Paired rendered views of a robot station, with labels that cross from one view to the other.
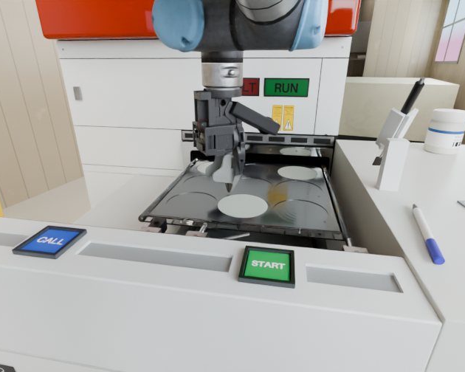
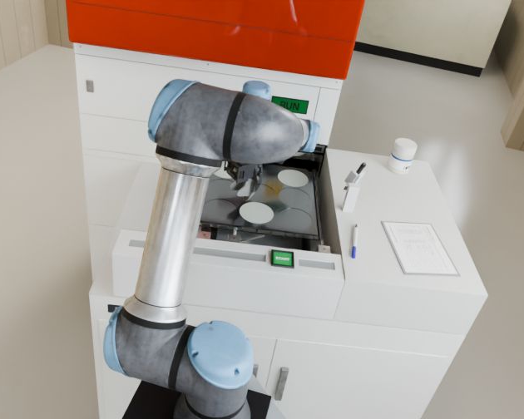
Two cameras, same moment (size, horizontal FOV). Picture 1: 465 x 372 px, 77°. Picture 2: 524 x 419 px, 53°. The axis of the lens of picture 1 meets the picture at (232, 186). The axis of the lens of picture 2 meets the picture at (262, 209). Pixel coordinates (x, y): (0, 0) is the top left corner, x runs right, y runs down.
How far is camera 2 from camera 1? 0.96 m
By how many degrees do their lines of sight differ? 18
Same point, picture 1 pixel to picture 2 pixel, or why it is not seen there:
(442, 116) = (398, 149)
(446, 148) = (399, 170)
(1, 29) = not seen: outside the picture
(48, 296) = not seen: hidden behind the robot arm
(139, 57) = (159, 64)
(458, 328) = (349, 282)
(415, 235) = (349, 244)
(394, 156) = (351, 194)
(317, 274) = (303, 263)
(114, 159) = (118, 146)
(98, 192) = (96, 174)
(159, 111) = not seen: hidden behind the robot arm
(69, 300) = (193, 273)
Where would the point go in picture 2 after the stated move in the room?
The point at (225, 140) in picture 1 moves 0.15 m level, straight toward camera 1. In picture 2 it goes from (249, 172) to (259, 204)
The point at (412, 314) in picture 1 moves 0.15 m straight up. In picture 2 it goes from (336, 277) to (350, 228)
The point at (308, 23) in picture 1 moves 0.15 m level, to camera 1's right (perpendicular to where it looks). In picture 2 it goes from (308, 148) to (368, 150)
